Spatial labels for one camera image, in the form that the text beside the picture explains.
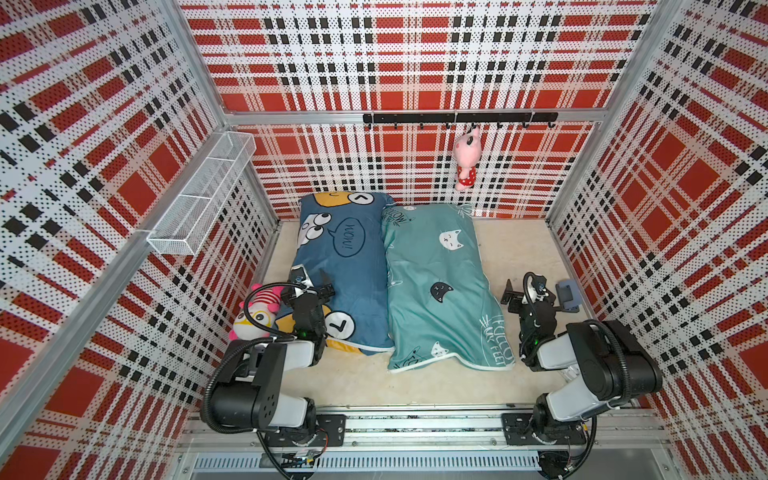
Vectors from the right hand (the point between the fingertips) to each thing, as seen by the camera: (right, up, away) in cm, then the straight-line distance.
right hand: (527, 281), depth 91 cm
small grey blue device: (+15, -8, +3) cm, 17 cm away
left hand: (-66, +2, -2) cm, 66 cm away
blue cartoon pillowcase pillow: (-59, +12, +5) cm, 60 cm away
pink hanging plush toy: (-19, +41, 0) cm, 45 cm away
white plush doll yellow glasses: (-82, -10, -5) cm, 83 cm away
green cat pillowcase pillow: (-28, -4, -3) cm, 28 cm away
